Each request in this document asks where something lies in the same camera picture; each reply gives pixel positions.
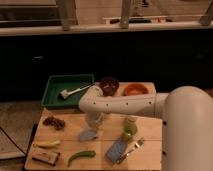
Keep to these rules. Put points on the white dish brush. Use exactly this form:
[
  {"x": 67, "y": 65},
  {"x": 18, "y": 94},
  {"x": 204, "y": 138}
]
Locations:
[{"x": 64, "y": 94}]

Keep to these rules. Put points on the green chili pepper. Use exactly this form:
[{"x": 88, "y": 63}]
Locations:
[{"x": 87, "y": 153}]

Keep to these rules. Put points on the yellow banana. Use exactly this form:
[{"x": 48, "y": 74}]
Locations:
[{"x": 47, "y": 144}]

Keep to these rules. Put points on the light blue towel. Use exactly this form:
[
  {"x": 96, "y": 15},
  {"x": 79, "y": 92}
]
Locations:
[{"x": 88, "y": 135}]

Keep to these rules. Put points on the blue sponge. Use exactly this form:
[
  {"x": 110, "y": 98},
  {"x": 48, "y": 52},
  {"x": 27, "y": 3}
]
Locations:
[{"x": 116, "y": 150}]

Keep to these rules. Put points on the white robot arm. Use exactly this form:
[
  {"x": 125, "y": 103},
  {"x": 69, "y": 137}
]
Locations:
[{"x": 187, "y": 122}]

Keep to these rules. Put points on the brown box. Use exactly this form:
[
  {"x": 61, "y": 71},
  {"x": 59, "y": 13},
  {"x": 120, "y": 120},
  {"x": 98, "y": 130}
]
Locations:
[{"x": 45, "y": 156}]

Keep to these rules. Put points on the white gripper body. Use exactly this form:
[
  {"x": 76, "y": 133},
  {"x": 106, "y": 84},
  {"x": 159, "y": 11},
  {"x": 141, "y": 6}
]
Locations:
[{"x": 94, "y": 121}]

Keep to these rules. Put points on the dark maroon bowl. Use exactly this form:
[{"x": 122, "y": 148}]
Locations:
[{"x": 109, "y": 85}]

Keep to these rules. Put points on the green plastic tray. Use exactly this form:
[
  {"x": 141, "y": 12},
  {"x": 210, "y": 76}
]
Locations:
[{"x": 57, "y": 83}]

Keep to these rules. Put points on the orange bowl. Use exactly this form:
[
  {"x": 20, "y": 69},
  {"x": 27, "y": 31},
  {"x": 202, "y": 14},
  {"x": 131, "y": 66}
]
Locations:
[{"x": 135, "y": 89}]

